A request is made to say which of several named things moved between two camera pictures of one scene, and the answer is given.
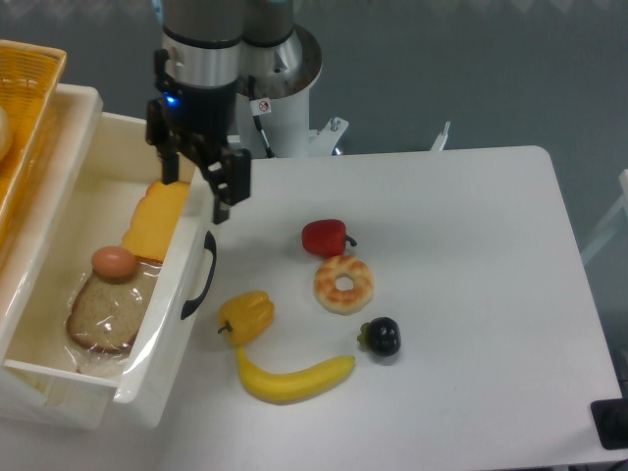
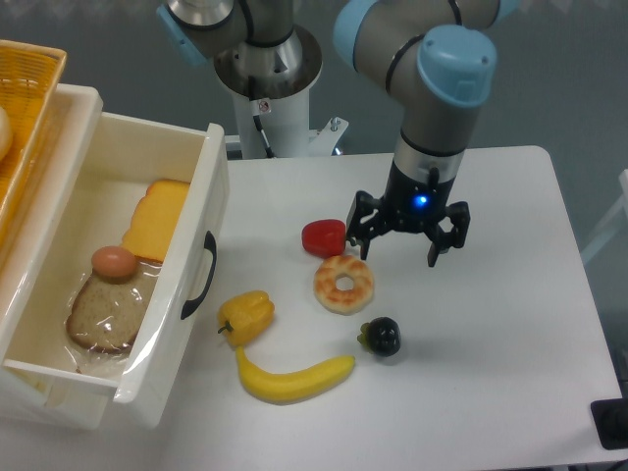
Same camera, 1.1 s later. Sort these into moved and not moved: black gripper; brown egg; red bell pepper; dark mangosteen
Moved: black gripper
Not moved: brown egg; dark mangosteen; red bell pepper
